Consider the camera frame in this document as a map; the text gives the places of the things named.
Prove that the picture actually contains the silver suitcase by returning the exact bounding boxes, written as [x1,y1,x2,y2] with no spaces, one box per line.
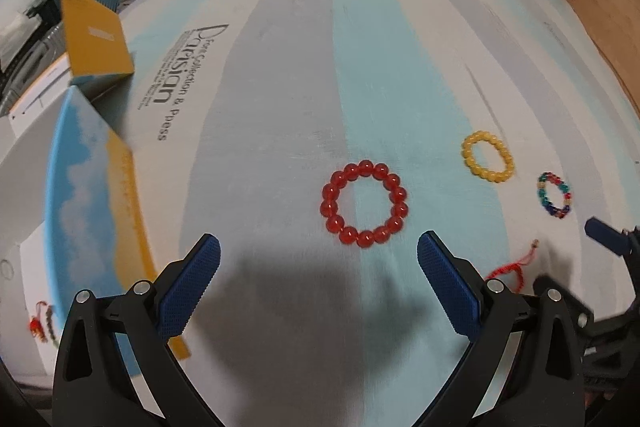
[0,22,68,108]

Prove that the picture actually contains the multicolour bead bracelet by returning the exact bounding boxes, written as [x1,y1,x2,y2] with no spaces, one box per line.
[536,172,573,220]

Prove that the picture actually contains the red bead bracelet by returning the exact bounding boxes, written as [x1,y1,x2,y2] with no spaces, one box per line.
[320,160,408,248]

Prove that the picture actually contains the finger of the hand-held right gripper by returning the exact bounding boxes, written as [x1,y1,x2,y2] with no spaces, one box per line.
[584,217,640,258]
[532,275,598,328]

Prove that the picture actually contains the striped bed sheet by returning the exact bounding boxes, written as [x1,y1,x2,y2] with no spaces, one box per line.
[0,0,640,427]

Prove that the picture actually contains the red cord bracelet gold tube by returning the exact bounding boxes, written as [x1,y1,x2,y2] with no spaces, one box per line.
[482,239,541,295]

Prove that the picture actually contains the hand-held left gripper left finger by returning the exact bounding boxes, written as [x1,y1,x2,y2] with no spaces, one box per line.
[52,233,223,427]

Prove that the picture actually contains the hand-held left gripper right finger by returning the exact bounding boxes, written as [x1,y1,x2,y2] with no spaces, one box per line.
[416,230,586,427]

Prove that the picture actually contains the brown green bead bracelet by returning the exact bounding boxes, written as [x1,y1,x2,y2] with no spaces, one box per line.
[42,307,63,348]

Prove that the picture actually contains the small red cord bracelet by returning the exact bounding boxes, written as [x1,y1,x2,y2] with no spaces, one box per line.
[27,302,48,338]

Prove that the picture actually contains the cloud print cardboard box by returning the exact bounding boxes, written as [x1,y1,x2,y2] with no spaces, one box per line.
[0,84,193,388]

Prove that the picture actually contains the yellow bead bracelet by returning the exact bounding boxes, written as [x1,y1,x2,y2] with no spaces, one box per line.
[461,130,516,182]

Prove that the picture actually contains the open yellow cardboard box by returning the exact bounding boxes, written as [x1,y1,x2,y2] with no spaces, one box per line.
[59,0,137,104]

